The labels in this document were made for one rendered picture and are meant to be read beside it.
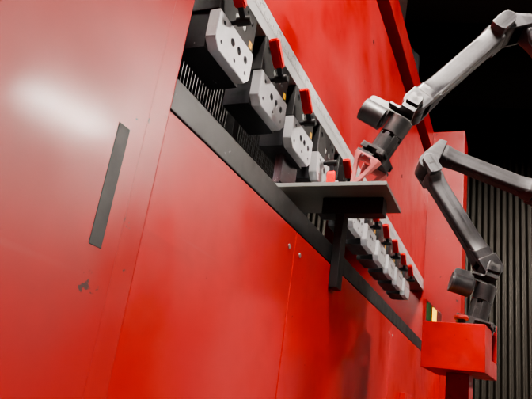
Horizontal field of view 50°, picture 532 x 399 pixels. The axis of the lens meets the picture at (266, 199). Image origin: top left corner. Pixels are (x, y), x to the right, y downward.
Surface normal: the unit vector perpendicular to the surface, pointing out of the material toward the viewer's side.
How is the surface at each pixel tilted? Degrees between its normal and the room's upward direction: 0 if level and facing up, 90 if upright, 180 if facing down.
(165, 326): 90
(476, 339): 90
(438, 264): 90
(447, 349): 90
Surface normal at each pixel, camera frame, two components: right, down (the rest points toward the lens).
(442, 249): -0.37, -0.37
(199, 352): 0.91, 0.00
